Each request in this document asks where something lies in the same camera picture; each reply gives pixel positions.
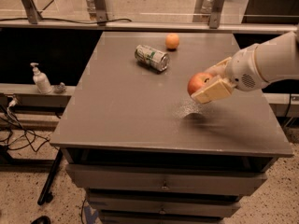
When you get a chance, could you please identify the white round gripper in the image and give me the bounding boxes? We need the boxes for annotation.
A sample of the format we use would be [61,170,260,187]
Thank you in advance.
[191,44,269,104]

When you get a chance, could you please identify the red yellow apple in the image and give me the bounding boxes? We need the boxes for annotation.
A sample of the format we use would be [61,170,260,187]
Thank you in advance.
[187,73,213,95]

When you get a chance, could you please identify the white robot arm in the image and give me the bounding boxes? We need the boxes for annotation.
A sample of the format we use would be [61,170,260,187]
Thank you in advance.
[187,32,299,104]

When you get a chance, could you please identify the green white 7up can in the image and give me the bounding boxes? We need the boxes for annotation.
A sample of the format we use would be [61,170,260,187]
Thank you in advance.
[135,45,170,72]

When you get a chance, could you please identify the orange fruit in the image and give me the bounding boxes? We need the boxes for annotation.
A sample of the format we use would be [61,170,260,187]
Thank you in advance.
[165,33,179,49]

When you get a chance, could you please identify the grey drawer cabinet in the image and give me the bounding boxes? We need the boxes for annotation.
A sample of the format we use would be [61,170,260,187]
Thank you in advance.
[51,32,292,224]

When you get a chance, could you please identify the top grey drawer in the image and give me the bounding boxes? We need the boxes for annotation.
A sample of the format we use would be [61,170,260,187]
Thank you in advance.
[65,164,267,196]

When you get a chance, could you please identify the grey drawer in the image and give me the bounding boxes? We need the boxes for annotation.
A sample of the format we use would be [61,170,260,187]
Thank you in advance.
[65,164,267,196]
[88,193,240,217]

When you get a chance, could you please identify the small grey metal object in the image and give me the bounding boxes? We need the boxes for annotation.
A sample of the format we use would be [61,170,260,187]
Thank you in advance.
[54,82,66,93]

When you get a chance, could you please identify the white pump soap bottle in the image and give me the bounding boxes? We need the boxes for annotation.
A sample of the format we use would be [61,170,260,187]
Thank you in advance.
[30,63,52,94]

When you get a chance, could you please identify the black leaning bar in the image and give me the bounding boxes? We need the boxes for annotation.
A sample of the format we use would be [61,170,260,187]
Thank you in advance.
[37,150,63,205]

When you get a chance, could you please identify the right metal bracket post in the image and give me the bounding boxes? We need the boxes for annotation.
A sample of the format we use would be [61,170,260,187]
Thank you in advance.
[209,0,225,29]

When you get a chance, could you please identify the metal bracket post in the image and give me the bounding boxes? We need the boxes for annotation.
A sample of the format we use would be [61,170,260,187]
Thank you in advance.
[209,0,225,29]
[21,0,41,24]
[93,0,107,23]

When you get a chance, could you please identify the middle metal bracket post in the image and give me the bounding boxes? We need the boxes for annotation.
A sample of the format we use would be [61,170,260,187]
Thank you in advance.
[93,0,107,23]

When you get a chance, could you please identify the black cable on rail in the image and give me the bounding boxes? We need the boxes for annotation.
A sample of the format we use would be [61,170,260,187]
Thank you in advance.
[0,0,133,26]

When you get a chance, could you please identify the left metal bracket post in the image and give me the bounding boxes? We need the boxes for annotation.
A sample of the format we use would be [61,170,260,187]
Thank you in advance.
[21,0,41,24]

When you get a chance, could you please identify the black cable bundle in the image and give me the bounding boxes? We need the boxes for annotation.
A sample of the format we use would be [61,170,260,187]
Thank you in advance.
[0,94,52,153]

